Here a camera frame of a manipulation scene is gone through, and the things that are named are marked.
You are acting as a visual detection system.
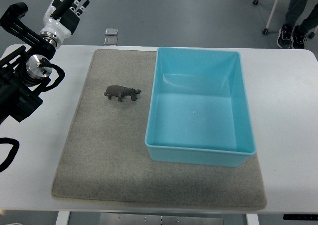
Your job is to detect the black cable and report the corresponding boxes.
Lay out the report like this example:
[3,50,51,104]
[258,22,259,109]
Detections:
[0,137,20,173]

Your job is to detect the seated person legs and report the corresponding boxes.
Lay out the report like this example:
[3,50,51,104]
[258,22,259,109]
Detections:
[277,0,318,49]

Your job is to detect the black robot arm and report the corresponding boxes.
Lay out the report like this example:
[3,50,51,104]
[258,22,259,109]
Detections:
[0,2,65,122]

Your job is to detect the floor outlet plate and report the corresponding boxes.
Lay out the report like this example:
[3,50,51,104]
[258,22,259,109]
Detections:
[104,37,118,46]
[105,27,118,36]

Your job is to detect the brown hippo toy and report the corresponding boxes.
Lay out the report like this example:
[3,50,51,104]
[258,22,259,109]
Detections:
[104,85,141,102]

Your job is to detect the upper floor outlet plate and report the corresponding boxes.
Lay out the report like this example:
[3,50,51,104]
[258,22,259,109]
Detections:
[105,27,118,36]

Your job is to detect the lower floor outlet plate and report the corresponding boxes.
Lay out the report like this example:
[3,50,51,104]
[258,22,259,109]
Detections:
[104,37,118,46]

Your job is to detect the blue plastic box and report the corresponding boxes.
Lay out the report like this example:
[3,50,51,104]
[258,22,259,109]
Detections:
[145,47,256,167]

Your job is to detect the grey felt mat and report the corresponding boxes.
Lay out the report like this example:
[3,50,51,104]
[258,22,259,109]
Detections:
[52,50,267,211]

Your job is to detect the metal plate under table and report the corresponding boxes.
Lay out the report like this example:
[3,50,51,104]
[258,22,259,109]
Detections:
[99,213,224,225]

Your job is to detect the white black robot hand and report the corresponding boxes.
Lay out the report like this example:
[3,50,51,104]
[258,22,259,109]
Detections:
[40,0,90,49]

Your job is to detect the white rolling chair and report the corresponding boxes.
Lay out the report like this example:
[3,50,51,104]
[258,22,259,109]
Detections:
[253,0,318,39]

